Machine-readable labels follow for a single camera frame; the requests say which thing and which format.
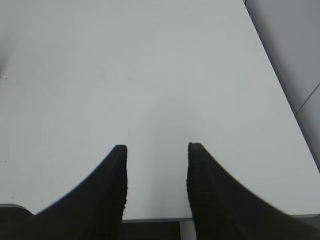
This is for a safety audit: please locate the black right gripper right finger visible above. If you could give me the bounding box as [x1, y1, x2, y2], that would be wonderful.
[186, 142, 320, 240]

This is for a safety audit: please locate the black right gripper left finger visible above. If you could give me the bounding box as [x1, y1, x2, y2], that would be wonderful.
[0, 145, 128, 240]

